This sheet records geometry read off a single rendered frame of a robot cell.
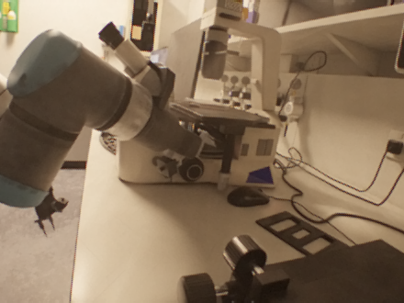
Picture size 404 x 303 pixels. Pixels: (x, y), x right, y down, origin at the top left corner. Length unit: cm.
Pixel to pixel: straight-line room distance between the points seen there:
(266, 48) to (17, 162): 68
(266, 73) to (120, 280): 66
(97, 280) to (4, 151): 20
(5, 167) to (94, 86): 14
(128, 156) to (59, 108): 35
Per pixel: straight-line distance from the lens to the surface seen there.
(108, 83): 33
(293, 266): 32
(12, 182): 35
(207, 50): 73
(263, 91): 80
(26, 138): 33
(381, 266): 35
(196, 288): 25
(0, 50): 348
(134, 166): 64
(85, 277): 39
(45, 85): 31
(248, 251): 26
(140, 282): 38
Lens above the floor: 101
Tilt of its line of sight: 15 degrees down
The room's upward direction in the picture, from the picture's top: 8 degrees clockwise
